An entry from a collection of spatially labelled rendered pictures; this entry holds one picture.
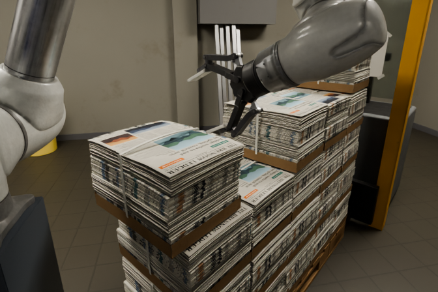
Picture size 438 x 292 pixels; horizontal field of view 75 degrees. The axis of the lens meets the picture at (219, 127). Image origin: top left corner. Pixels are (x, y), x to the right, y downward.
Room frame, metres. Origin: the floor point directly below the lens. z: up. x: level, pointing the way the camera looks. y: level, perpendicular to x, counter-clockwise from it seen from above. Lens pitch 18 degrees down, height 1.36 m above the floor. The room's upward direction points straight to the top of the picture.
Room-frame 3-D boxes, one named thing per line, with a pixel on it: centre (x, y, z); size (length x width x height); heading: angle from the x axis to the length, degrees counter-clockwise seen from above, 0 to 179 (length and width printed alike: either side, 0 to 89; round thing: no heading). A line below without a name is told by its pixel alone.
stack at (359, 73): (1.69, -0.65, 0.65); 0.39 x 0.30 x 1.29; 49
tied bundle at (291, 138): (1.25, -0.25, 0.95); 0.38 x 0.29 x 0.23; 50
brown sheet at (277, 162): (1.24, -0.25, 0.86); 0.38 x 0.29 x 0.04; 50
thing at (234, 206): (0.72, 0.08, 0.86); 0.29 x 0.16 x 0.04; 140
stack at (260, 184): (1.15, -0.17, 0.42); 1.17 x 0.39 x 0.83; 139
